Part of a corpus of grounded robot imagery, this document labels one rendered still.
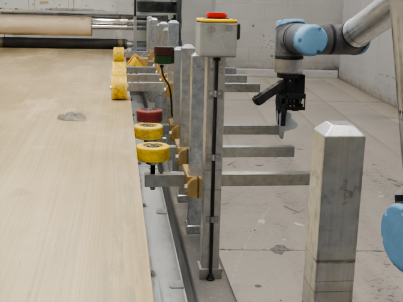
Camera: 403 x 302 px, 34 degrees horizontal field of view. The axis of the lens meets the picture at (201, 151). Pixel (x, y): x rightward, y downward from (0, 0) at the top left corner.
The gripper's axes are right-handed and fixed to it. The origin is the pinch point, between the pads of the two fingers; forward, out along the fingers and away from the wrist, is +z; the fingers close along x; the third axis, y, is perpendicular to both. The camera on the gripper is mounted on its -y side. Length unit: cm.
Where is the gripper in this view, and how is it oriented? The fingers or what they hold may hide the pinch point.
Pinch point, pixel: (279, 135)
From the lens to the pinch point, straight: 218.2
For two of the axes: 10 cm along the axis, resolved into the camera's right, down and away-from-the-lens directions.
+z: -0.1, 9.7, 2.3
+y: 9.9, -0.1, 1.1
